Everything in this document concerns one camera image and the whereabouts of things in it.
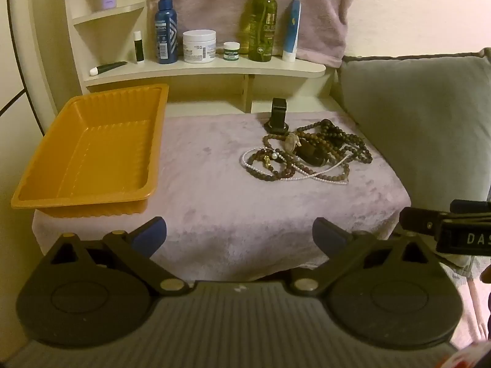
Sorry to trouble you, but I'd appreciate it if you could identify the white cream jar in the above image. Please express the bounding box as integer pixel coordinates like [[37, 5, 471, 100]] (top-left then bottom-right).
[[183, 29, 217, 64]]

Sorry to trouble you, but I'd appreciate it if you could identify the black tube with white cap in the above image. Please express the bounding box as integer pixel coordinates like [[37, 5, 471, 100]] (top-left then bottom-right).
[[89, 62, 128, 76]]

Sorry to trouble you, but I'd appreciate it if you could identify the orange plastic tray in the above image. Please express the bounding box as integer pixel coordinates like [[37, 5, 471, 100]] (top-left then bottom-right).
[[11, 83, 170, 219]]

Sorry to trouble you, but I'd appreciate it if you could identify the grey cushion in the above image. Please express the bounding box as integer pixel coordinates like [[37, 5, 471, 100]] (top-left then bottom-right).
[[339, 48, 491, 215]]

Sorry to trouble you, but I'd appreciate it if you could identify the lilac fleece mat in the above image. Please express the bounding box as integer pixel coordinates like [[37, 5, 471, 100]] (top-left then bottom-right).
[[33, 111, 413, 282]]

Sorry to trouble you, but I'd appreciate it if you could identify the blue and white tube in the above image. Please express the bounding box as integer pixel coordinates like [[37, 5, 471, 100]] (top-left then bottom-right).
[[282, 0, 302, 62]]

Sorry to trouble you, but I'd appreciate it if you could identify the light brown bead necklace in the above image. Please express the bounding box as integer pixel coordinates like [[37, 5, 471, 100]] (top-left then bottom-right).
[[245, 132, 350, 185]]

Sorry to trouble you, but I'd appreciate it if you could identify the white pearl necklace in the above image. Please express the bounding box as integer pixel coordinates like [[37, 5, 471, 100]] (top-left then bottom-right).
[[241, 148, 355, 185]]

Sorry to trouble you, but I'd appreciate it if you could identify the olive green spray bottle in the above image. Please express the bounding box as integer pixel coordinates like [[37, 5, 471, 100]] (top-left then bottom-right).
[[247, 0, 279, 62]]

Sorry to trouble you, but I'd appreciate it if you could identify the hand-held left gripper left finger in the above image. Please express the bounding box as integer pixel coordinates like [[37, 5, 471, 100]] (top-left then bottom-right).
[[46, 217, 188, 296]]

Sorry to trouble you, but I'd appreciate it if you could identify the blue spray bottle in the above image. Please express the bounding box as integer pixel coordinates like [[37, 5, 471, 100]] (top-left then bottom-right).
[[154, 0, 179, 64]]

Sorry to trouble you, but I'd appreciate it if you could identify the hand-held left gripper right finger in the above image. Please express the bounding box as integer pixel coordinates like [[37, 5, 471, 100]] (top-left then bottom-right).
[[289, 218, 436, 296]]

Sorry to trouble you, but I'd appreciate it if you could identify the cream wooden shelf unit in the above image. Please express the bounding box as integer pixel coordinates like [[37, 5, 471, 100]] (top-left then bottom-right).
[[61, 0, 327, 113]]

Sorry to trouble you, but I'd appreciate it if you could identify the pink hanging towel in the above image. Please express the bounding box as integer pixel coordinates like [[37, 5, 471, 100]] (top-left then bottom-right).
[[148, 0, 348, 67]]

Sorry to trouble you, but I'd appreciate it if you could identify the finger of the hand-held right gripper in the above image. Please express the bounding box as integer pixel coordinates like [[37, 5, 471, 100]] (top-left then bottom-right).
[[450, 199, 491, 216], [399, 206, 443, 239]]

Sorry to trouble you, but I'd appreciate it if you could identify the black cable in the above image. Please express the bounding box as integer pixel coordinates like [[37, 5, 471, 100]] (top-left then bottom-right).
[[0, 0, 44, 135]]

